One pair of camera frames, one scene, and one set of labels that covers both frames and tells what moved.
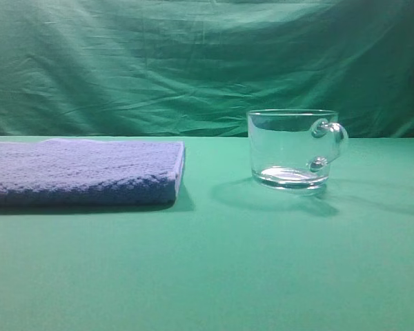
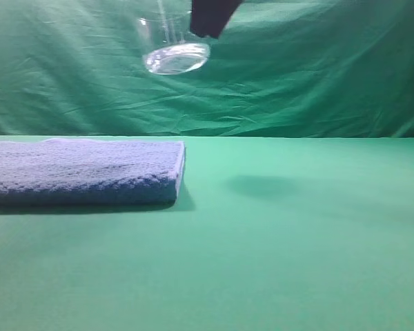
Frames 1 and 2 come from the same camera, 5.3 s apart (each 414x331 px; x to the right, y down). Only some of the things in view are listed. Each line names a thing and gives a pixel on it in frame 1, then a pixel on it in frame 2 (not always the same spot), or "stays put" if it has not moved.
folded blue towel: (59, 172) stays put
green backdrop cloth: (196, 67) stays put
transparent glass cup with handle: (292, 149) → (169, 45)
